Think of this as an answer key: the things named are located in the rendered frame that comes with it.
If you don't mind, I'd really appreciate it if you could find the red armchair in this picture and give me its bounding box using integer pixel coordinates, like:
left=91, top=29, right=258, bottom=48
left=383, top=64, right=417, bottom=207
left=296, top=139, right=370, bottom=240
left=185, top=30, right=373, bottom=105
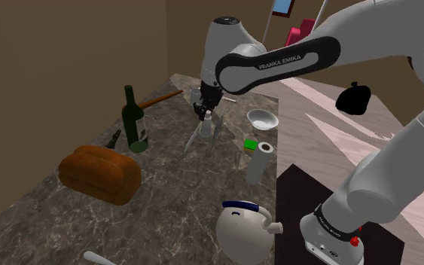
left=284, top=17, right=318, bottom=47

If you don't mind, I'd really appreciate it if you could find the wall picture with blue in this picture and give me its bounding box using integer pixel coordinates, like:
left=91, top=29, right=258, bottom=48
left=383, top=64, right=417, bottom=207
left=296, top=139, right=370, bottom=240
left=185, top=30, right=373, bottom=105
left=271, top=0, right=296, bottom=19

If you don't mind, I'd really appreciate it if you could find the white salt shaker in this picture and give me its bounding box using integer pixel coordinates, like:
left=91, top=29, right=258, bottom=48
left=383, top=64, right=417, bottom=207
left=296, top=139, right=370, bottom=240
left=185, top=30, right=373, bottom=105
left=200, top=110, right=213, bottom=139

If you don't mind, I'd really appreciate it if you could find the long wooden stick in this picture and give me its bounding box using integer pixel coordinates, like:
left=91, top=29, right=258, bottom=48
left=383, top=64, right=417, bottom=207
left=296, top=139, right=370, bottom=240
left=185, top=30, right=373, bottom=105
left=121, top=90, right=185, bottom=111

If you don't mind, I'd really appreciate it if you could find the dark robot stand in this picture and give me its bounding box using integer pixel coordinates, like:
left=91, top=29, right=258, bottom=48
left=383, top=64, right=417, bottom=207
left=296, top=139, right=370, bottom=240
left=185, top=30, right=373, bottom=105
left=275, top=163, right=406, bottom=265

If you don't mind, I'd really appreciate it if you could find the black bag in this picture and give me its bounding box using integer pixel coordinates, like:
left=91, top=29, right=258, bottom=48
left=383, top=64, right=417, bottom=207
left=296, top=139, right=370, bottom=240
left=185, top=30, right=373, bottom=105
left=335, top=81, right=373, bottom=116

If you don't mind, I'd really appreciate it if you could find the grey cup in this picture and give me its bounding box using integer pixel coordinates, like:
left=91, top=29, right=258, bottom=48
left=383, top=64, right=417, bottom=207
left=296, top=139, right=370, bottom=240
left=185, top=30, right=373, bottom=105
left=190, top=87, right=203, bottom=108

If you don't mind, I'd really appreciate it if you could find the grey paper towel roll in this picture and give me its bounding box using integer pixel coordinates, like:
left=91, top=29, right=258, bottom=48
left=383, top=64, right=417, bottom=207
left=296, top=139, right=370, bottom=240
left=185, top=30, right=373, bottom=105
left=245, top=142, right=275, bottom=186

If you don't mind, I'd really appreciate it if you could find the white utensil handle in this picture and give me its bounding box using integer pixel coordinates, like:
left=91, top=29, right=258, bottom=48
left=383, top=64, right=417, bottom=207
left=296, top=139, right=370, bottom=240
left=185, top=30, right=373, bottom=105
left=83, top=251, right=117, bottom=265

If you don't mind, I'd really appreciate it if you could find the brown bread loaf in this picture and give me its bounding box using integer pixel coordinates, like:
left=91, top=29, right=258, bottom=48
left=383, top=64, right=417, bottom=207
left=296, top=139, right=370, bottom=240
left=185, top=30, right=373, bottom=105
left=57, top=144, right=142, bottom=206

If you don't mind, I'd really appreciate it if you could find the green wine bottle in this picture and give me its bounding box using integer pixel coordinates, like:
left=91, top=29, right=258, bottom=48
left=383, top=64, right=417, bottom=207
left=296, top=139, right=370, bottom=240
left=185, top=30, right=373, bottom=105
left=120, top=84, right=149, bottom=154

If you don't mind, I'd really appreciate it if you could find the white kettle with blue lid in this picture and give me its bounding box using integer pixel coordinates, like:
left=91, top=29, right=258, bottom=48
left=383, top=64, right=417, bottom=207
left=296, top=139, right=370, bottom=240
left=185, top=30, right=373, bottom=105
left=215, top=200, right=285, bottom=265

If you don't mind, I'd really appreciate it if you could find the white bowl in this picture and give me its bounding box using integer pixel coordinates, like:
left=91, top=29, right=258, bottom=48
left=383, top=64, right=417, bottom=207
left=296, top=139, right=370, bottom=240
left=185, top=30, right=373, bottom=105
left=246, top=108, right=279, bottom=132

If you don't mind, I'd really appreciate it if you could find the green and yellow sponge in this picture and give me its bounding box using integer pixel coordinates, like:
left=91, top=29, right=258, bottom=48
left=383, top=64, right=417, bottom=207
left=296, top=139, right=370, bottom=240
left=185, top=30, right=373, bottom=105
left=243, top=139, right=260, bottom=157

